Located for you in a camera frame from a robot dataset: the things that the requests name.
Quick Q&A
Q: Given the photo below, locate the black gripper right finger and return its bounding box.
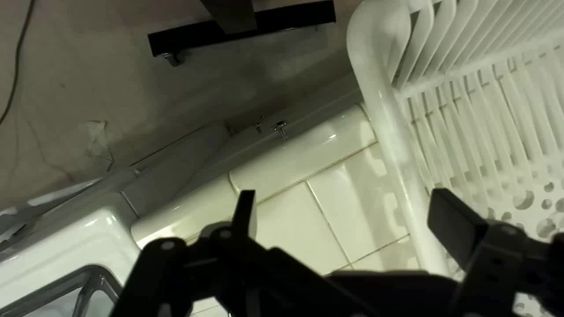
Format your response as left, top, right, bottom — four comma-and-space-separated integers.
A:
427, 186, 564, 317

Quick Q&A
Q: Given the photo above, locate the white gas stove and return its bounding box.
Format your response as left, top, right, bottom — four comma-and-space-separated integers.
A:
0, 207, 143, 317

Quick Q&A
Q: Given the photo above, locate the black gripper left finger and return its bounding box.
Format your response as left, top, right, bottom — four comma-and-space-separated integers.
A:
111, 188, 367, 317

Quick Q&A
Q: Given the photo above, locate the black stand foot bar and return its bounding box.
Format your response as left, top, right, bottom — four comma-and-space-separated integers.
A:
146, 0, 338, 66

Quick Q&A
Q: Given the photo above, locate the black stove grate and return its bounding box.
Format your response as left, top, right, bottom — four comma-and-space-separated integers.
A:
0, 262, 123, 317

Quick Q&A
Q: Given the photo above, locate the white plastic dish rack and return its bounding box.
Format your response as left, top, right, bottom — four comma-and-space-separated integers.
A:
344, 0, 564, 317

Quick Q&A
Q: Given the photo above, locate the thin black cable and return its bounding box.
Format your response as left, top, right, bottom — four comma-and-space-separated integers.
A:
0, 0, 39, 126

